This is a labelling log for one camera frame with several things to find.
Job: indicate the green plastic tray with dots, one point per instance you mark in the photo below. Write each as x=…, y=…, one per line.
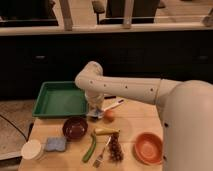
x=60, y=99

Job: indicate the small fork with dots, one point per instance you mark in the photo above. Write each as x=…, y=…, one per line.
x=99, y=158

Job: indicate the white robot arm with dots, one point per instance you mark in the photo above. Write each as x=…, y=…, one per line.
x=185, y=109

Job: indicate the orange fruit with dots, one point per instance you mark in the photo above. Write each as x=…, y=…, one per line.
x=109, y=115

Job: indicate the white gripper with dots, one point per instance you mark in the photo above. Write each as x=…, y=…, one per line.
x=94, y=99

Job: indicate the purple bowl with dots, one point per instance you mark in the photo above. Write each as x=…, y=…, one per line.
x=74, y=128

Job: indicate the grey blue towel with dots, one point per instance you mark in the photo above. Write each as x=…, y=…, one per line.
x=96, y=113

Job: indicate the green pea pod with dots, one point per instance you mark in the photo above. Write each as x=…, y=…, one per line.
x=91, y=149

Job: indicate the bunch of brown grapes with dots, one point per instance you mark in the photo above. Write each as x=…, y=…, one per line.
x=116, y=154

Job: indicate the black office chair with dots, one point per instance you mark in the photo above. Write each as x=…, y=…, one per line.
x=126, y=11

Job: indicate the blue sponge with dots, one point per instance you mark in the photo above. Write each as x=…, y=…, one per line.
x=55, y=144

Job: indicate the orange bowl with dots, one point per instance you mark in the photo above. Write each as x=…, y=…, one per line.
x=148, y=148

